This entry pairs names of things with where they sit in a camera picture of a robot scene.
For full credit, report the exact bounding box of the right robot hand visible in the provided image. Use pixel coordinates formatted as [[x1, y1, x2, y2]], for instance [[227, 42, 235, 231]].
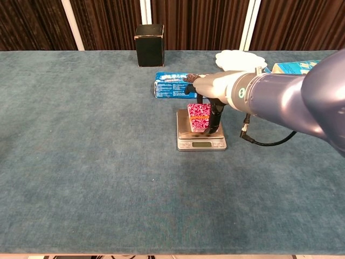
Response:
[[184, 70, 243, 135]]

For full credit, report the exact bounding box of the small pink card box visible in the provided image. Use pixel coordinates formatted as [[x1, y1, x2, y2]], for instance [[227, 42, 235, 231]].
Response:
[[187, 103, 212, 133]]

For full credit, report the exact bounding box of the silver digital kitchen scale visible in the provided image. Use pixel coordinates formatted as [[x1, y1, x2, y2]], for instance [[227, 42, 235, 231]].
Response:
[[176, 108, 227, 152]]

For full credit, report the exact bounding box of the blue scale packaging box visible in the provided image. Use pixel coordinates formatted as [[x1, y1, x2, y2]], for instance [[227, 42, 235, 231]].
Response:
[[270, 59, 323, 75]]

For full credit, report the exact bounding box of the blue cookie box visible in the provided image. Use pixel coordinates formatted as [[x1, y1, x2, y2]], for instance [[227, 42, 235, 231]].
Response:
[[153, 71, 211, 99]]

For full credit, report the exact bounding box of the white flower-shaped paint palette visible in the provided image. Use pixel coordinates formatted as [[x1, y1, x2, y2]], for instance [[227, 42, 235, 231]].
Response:
[[215, 50, 268, 73]]

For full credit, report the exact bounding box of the black cardboard box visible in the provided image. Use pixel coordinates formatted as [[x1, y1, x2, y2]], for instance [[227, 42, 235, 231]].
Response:
[[134, 24, 165, 67]]

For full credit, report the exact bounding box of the blue table mat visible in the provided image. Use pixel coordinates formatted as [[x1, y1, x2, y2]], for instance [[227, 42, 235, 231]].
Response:
[[0, 49, 345, 256]]

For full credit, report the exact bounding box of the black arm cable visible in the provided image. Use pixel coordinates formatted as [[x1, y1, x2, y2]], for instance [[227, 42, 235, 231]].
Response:
[[240, 113, 298, 147]]

